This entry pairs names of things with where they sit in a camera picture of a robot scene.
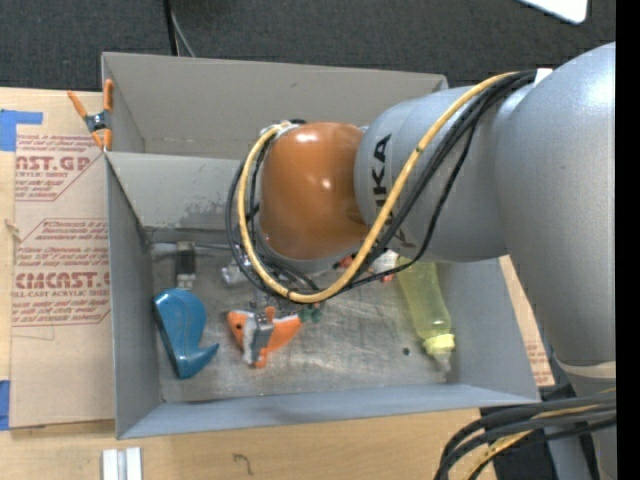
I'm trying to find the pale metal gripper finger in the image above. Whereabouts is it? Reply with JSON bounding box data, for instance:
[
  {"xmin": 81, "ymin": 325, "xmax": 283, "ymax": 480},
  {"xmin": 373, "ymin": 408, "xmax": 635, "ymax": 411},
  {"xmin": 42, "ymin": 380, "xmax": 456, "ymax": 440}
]
[{"xmin": 247, "ymin": 313, "xmax": 276, "ymax": 364}]

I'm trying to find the orange and white toy fish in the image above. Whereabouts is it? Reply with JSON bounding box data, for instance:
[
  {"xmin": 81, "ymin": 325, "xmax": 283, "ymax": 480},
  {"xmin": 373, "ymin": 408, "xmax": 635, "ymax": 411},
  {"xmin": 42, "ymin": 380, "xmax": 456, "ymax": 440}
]
[{"xmin": 226, "ymin": 306, "xmax": 304, "ymax": 369}]

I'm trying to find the clear glass thing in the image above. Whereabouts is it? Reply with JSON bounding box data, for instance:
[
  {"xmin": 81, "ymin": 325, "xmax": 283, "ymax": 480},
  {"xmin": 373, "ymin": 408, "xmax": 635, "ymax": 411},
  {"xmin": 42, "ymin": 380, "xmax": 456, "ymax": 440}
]
[{"xmin": 220, "ymin": 260, "xmax": 251, "ymax": 287}]

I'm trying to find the grey metal bin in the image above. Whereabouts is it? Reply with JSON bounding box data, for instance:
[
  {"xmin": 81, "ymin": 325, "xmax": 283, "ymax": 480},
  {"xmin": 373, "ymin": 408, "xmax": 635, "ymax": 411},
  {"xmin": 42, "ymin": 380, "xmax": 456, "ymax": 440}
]
[{"xmin": 101, "ymin": 51, "xmax": 542, "ymax": 441}]

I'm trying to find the blue curved plastic scoop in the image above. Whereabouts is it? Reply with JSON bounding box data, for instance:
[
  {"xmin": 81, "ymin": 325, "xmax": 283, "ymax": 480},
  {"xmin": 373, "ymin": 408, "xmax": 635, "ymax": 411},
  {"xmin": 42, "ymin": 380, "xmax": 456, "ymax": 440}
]
[{"xmin": 152, "ymin": 288, "xmax": 221, "ymax": 381}]

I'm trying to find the black and silver small tool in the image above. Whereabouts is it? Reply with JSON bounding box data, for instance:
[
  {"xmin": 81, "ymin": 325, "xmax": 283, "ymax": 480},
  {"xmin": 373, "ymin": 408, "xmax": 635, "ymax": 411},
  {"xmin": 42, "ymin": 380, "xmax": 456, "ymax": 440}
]
[{"xmin": 174, "ymin": 240, "xmax": 198, "ymax": 290}]

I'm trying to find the clear yellow plastic bottle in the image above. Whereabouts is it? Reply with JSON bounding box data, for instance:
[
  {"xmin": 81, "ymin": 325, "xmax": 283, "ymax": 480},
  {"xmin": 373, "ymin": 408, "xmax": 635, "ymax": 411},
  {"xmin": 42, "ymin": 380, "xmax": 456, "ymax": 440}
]
[{"xmin": 396, "ymin": 256, "xmax": 458, "ymax": 373}]

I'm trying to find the brown cardboard board, red print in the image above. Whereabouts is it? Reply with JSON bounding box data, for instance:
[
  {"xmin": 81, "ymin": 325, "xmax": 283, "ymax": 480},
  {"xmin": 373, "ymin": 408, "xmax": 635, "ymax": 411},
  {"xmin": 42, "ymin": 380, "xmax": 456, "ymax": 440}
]
[{"xmin": 0, "ymin": 86, "xmax": 557, "ymax": 431}]

